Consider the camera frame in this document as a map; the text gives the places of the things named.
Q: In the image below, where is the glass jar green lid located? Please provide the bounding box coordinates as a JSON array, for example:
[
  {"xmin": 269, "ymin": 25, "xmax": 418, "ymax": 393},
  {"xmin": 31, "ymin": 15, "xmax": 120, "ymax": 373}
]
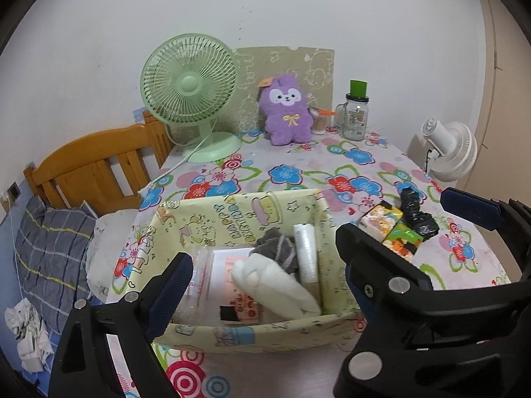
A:
[{"xmin": 335, "ymin": 79, "xmax": 369, "ymax": 141}]

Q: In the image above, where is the yellow cartoon tissue pack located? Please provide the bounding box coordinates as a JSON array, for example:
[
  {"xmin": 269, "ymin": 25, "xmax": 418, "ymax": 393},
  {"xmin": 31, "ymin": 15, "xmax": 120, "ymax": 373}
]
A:
[{"xmin": 358, "ymin": 201, "xmax": 403, "ymax": 242}]

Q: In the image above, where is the crumpled white patterned cloth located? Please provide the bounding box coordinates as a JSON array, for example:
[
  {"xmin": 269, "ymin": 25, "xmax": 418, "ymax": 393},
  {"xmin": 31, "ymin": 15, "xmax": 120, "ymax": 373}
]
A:
[{"xmin": 5, "ymin": 298, "xmax": 54, "ymax": 373}]

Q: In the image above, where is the green desk fan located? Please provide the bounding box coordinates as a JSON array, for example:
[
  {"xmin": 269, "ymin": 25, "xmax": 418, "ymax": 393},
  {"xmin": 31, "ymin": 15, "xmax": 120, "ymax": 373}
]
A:
[{"xmin": 140, "ymin": 33, "xmax": 241, "ymax": 163}]

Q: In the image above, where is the black plastic bag bundle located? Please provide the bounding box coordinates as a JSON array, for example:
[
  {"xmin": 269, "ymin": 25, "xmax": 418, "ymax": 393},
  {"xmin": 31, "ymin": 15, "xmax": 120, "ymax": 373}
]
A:
[{"xmin": 400, "ymin": 188, "xmax": 439, "ymax": 241}]

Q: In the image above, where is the toothpick jar orange lid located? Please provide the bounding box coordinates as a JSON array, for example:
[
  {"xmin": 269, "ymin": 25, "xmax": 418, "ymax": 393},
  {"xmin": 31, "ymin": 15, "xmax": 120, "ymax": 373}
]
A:
[{"xmin": 309, "ymin": 107, "xmax": 336, "ymax": 135}]

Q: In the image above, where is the green orange tissue pack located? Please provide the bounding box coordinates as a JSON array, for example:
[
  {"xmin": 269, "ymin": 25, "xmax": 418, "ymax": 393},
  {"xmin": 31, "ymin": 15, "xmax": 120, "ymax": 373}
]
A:
[{"xmin": 383, "ymin": 221, "xmax": 423, "ymax": 262}]

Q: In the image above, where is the wooden bed headboard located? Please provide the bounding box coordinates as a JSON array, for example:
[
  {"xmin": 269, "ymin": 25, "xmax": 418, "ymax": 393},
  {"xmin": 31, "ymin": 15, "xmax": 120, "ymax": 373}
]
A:
[{"xmin": 24, "ymin": 110, "xmax": 173, "ymax": 215}]

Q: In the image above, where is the grey knitted cloth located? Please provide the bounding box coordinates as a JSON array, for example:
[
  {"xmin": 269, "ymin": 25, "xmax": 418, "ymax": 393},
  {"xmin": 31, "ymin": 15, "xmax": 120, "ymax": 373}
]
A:
[{"xmin": 252, "ymin": 227, "xmax": 299, "ymax": 274}]

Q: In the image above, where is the beige cartoon cardboard panel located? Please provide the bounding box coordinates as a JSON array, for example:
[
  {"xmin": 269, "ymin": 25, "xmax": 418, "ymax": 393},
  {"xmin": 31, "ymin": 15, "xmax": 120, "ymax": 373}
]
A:
[{"xmin": 232, "ymin": 46, "xmax": 336, "ymax": 134}]

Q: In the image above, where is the white pillow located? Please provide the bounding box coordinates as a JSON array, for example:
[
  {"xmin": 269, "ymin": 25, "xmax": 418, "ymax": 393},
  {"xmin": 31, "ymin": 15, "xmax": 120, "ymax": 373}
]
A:
[{"xmin": 86, "ymin": 209, "xmax": 137, "ymax": 302}]

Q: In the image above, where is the pink pig tissue pack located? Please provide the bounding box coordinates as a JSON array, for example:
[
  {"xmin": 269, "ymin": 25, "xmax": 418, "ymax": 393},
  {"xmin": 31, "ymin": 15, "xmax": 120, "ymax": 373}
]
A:
[{"xmin": 206, "ymin": 249, "xmax": 262, "ymax": 326}]

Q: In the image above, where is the grey plaid pillow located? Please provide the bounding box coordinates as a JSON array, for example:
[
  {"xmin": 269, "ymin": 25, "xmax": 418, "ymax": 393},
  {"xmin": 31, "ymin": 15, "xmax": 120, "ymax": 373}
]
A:
[{"xmin": 14, "ymin": 196, "xmax": 96, "ymax": 334}]

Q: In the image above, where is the white circulator fan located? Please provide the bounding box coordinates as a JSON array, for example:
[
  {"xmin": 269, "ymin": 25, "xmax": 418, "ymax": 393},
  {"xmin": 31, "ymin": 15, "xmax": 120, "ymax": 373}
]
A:
[{"xmin": 421, "ymin": 119, "xmax": 478, "ymax": 183}]

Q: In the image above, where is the clear zip bag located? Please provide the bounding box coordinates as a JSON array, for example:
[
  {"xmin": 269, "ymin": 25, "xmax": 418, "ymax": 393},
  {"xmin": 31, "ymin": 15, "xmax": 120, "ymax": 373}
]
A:
[{"xmin": 172, "ymin": 246, "xmax": 251, "ymax": 327}]

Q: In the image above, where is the floral tablecloth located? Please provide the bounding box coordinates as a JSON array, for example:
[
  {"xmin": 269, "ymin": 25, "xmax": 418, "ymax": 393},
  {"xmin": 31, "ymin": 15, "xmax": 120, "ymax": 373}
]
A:
[{"xmin": 108, "ymin": 129, "xmax": 508, "ymax": 397}]

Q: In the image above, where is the cream cartoon fabric storage box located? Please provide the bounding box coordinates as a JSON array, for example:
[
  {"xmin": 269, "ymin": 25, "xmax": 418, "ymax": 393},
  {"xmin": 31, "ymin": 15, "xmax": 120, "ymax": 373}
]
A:
[{"xmin": 128, "ymin": 190, "xmax": 361, "ymax": 353}]

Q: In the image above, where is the beige door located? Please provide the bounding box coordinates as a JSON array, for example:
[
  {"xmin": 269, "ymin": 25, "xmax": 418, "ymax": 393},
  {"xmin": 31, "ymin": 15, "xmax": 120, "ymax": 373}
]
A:
[{"xmin": 459, "ymin": 0, "xmax": 530, "ymax": 205}]

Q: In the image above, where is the white plastic bag roll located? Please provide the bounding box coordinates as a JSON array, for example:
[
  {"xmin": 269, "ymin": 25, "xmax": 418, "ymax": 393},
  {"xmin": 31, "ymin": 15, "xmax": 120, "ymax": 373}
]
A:
[{"xmin": 293, "ymin": 224, "xmax": 320, "ymax": 304}]

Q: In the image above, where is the purple plush bunny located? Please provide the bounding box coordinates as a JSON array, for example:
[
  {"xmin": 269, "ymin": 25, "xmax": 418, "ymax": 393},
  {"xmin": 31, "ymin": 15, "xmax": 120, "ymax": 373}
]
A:
[{"xmin": 258, "ymin": 75, "xmax": 313, "ymax": 147}]

